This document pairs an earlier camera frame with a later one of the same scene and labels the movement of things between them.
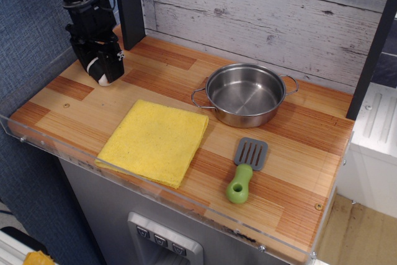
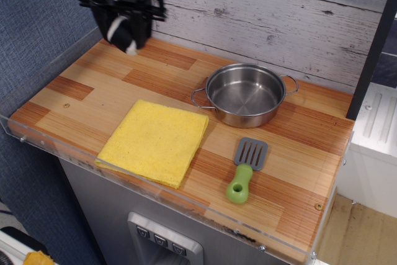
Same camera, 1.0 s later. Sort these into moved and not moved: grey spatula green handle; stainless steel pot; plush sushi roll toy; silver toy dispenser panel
Moved: plush sushi roll toy
Not moved: grey spatula green handle; silver toy dispenser panel; stainless steel pot
